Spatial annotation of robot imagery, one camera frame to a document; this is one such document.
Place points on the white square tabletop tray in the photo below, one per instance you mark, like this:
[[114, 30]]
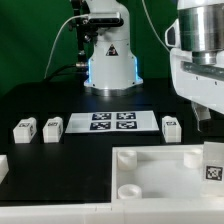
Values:
[[157, 172]]

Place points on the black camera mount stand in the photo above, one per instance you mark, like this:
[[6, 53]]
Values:
[[84, 33]]

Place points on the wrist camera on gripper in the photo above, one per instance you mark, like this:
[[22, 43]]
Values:
[[172, 35]]

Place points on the white front fence bar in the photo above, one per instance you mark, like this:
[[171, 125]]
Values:
[[106, 214]]

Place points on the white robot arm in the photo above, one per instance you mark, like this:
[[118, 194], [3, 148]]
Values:
[[196, 39]]

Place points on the white sheet with fiducial tags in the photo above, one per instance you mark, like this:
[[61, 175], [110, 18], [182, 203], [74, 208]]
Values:
[[97, 122]]

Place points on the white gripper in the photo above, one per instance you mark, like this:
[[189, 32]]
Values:
[[203, 85]]

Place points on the white block left edge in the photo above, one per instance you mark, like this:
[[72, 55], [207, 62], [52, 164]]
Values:
[[3, 167]]

